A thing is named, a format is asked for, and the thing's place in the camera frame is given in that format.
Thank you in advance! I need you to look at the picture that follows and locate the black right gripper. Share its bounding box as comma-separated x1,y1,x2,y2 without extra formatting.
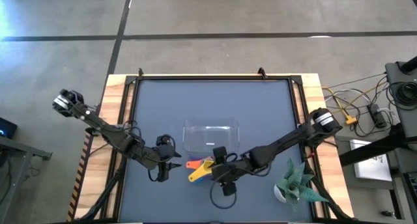
210,146,253,197

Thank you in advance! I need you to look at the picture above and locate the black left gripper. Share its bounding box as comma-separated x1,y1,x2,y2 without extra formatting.
141,135,182,182

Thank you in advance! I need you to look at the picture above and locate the yellow measuring cup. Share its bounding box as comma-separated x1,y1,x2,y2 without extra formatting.
188,158,216,183

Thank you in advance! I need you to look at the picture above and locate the orange measuring cup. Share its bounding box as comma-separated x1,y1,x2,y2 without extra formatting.
185,159,205,171

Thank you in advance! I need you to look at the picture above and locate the blue measuring cup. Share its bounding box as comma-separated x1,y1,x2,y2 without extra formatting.
190,175,211,185

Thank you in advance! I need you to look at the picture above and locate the clear plastic basket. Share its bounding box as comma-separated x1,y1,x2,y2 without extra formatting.
182,117,241,154

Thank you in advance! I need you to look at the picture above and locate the black rig strut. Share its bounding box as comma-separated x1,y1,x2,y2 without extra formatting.
306,171,351,222
79,165,126,222

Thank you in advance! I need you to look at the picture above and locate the green plant in white pot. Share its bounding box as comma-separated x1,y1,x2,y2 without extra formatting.
273,157,329,213

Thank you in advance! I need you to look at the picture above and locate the wooden work table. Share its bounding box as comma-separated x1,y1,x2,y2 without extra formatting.
66,73,355,220

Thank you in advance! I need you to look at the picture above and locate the grey metal desk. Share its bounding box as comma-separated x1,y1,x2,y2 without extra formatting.
0,135,53,220

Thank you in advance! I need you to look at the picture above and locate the white paper board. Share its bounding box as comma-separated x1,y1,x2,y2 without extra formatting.
349,139,393,182

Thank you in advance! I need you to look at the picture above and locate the black rig beam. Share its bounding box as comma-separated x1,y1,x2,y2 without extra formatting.
338,132,417,168

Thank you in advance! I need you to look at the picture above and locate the black electronic device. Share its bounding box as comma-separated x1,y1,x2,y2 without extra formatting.
0,117,18,139

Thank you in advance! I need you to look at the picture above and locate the black power strip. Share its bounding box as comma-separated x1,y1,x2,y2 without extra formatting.
367,103,389,129

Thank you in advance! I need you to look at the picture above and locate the grey side table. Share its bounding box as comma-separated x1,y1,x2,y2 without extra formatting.
384,56,417,147

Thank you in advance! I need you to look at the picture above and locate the black pole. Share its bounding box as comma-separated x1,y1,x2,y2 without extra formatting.
399,56,417,74

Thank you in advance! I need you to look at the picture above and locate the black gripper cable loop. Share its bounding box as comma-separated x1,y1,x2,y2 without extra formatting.
209,170,238,210

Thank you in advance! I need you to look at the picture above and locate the yellow floor cable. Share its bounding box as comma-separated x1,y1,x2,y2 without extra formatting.
322,86,358,126

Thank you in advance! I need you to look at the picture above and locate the black cable coil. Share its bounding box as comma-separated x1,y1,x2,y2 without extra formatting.
387,81,417,111

